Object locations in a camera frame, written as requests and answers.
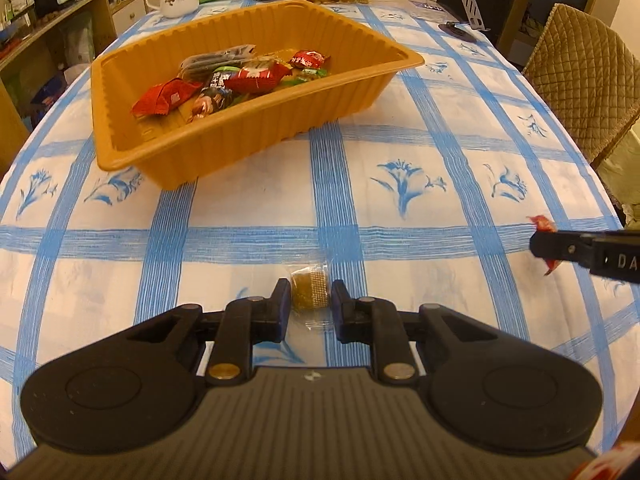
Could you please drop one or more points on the blue bag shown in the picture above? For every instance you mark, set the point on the blue bag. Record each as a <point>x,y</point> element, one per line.
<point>47,95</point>

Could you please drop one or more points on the red white patterned clothing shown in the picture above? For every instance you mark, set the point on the red white patterned clothing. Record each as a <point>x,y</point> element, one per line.
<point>600,465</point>

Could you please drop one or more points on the orange plastic tray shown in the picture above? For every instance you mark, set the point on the orange plastic tray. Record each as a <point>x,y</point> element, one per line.
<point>240,135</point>

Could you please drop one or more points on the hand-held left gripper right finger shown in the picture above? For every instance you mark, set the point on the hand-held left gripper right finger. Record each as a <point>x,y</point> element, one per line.
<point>342,308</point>

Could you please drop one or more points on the chair with quilted beige cover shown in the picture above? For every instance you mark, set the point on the chair with quilted beige cover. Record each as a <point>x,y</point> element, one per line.
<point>585,85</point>

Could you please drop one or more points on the dark clear snack packets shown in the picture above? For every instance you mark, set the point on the dark clear snack packets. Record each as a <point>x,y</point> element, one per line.
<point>210,62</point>

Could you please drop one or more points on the puffed red snack packet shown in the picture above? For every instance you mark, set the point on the puffed red snack packet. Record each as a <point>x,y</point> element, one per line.
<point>257,77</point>

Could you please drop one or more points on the small blue white card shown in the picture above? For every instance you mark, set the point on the small blue white card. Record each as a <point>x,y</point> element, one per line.
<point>427,8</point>

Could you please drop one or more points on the long red candy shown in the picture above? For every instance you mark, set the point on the long red candy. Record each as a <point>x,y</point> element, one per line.
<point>542,222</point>

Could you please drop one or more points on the blue checked tablecloth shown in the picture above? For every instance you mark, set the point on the blue checked tablecloth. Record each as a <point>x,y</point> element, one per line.
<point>425,270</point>

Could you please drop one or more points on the wooden shelf unit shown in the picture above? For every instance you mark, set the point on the wooden shelf unit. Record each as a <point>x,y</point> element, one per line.
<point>106,7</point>

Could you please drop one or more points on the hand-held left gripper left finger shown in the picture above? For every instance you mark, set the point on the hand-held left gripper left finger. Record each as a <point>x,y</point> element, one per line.
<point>281,306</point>

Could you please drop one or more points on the long black snack packet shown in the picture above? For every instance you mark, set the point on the long black snack packet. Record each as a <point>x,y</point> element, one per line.
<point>215,95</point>

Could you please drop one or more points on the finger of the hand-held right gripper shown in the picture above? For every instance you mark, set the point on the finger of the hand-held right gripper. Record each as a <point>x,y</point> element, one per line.
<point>555,247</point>

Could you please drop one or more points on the black round pad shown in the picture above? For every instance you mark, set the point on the black round pad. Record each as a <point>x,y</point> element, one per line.
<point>457,31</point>

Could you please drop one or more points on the brown candy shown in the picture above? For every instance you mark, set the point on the brown candy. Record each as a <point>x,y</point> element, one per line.
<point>310,290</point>

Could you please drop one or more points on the silver phone stand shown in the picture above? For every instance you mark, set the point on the silver phone stand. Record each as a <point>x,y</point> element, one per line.
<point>472,10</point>

